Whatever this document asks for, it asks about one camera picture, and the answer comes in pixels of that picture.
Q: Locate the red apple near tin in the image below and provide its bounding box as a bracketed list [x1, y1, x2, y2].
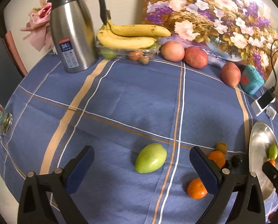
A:
[221, 62, 241, 88]

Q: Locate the upper yellow banana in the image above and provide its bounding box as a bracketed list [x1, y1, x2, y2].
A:
[108, 20, 171, 38]

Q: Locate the teal tin box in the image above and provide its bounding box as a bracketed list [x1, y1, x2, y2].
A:
[240, 65, 265, 95]

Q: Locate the stainless steel thermos jug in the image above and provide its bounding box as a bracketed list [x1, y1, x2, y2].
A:
[47, 0, 107, 73]

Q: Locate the white power strip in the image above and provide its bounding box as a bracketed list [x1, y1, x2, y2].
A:
[251, 98, 270, 116]

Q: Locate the silver metal bowl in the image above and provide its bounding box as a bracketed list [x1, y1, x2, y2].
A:
[249, 121, 278, 201]

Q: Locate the floral painting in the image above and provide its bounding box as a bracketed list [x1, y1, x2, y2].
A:
[142, 0, 278, 79]

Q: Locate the pale red apple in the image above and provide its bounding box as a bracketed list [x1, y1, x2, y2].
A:
[161, 41, 185, 62]

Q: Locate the black charger adapter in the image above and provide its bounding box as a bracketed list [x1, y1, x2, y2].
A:
[257, 89, 275, 110]

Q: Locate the white plug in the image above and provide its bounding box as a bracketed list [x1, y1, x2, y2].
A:
[265, 106, 277, 120]

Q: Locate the blue plaid tablecloth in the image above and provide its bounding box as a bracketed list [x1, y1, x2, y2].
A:
[0, 55, 278, 223]

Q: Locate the dark red apple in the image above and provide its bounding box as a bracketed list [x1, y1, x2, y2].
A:
[184, 46, 208, 69]

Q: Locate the dark plum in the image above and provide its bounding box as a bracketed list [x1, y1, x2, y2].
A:
[223, 160, 232, 171]
[231, 155, 243, 168]

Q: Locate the yellow banana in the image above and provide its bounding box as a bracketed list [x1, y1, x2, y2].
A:
[96, 25, 157, 49]
[108, 20, 171, 38]

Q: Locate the pink artificial flower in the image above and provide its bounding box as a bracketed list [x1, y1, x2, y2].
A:
[20, 0, 54, 52]

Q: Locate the lower yellow banana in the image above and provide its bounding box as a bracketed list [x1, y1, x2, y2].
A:
[96, 25, 157, 49]

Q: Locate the orange tangerine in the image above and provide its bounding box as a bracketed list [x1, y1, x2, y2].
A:
[208, 151, 226, 168]
[187, 178, 208, 199]
[269, 159, 276, 167]

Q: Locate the green mango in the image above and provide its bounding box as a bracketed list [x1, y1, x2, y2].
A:
[268, 144, 278, 160]
[135, 143, 167, 173]

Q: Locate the clear plastic fruit tray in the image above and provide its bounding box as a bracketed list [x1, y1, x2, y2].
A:
[96, 41, 160, 65]

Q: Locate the brown kiwi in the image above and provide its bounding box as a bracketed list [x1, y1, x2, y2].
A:
[215, 142, 228, 155]

